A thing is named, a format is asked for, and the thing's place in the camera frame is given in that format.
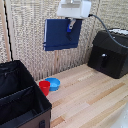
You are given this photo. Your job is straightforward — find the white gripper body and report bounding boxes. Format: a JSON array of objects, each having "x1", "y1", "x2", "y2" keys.
[{"x1": 55, "y1": 0, "x2": 93, "y2": 20}]

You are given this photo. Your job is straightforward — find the dark blue book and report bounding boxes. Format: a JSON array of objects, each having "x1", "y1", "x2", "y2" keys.
[{"x1": 43, "y1": 18, "x2": 83, "y2": 52}]

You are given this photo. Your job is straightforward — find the black paper shredder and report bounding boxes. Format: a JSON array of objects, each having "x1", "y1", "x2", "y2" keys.
[{"x1": 87, "y1": 28, "x2": 128, "y2": 80}]

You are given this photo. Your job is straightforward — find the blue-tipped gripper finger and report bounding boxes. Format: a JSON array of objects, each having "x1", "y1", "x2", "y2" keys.
[{"x1": 66, "y1": 18, "x2": 77, "y2": 34}]

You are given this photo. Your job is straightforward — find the black fabric storage box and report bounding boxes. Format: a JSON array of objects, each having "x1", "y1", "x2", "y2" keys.
[{"x1": 0, "y1": 59, "x2": 53, "y2": 128}]

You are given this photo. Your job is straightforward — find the red plastic cup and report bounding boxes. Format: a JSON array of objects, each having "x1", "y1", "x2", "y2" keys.
[{"x1": 38, "y1": 80, "x2": 51, "y2": 97}]

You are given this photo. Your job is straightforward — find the black cable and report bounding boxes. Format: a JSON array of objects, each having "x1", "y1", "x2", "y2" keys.
[{"x1": 88, "y1": 13, "x2": 128, "y2": 41}]

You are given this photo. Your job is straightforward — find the blue plastic bowl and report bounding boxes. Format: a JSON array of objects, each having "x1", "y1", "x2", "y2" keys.
[{"x1": 44, "y1": 77, "x2": 62, "y2": 92}]

